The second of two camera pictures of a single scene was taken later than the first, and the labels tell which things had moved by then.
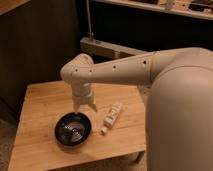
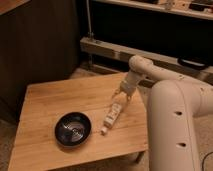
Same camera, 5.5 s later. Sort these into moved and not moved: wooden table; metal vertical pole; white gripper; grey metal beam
Moved: white gripper
Not moved: grey metal beam; metal vertical pole; wooden table
